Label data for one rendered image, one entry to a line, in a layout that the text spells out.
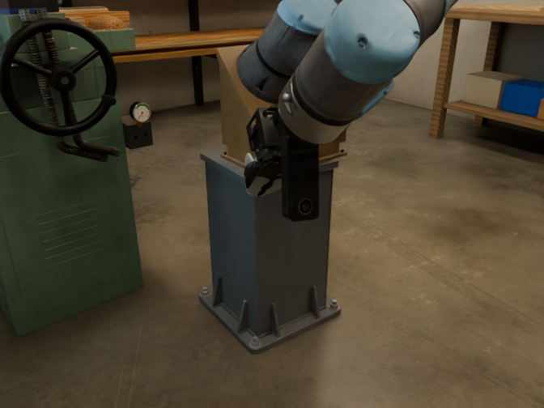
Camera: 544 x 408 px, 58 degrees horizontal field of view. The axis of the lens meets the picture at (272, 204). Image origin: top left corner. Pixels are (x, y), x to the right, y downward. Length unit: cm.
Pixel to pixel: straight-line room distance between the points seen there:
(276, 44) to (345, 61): 78
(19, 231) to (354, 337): 107
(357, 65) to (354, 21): 4
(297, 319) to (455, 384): 50
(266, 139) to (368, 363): 102
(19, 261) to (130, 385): 51
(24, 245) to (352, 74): 132
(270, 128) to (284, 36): 60
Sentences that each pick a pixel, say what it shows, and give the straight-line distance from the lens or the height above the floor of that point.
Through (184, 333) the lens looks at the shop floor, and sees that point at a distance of 166.
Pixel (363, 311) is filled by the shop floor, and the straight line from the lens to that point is 176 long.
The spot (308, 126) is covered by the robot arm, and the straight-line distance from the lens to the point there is 58.
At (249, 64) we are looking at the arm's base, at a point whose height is 83.
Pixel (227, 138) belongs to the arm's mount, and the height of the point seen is 62.
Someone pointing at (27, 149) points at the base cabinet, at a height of 60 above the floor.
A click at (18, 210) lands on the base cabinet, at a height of 42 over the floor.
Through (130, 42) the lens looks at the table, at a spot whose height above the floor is 86.
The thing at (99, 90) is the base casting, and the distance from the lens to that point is 161.
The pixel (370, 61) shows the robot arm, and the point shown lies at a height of 97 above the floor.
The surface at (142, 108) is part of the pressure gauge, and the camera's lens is 161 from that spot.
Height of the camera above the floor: 105
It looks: 25 degrees down
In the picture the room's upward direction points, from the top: straight up
